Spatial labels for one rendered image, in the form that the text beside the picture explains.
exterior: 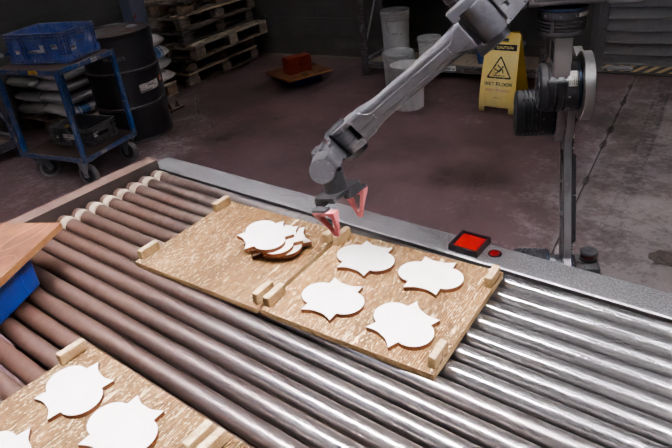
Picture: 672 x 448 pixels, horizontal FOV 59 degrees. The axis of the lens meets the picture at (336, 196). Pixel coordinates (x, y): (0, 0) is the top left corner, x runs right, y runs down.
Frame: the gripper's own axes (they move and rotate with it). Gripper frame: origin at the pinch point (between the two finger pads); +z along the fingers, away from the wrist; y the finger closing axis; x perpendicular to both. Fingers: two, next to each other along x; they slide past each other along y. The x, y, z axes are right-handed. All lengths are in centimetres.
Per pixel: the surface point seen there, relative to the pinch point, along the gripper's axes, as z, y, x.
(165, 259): -2.7, -26.1, 39.8
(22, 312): -5, -56, 56
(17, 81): -55, 138, 474
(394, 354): 13.2, -25.8, -26.0
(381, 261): 8.5, -2.4, -8.7
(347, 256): 6.5, -4.5, -0.6
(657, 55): 89, 457, 38
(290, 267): 4.9, -13.4, 9.7
